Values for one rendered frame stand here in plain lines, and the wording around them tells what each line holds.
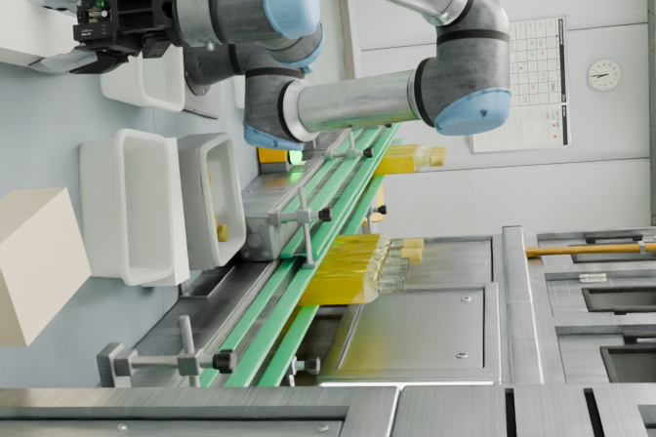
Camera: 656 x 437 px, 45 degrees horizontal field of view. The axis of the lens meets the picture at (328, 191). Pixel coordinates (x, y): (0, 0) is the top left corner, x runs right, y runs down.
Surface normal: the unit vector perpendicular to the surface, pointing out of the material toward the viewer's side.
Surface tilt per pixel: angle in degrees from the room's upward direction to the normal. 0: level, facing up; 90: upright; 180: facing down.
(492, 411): 90
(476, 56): 81
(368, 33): 90
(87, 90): 0
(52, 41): 0
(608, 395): 90
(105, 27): 90
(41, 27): 0
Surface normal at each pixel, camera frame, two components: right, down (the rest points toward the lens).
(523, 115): -0.19, 0.25
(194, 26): -0.15, 0.54
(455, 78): -0.54, -0.09
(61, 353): 0.98, -0.06
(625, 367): -0.11, -0.97
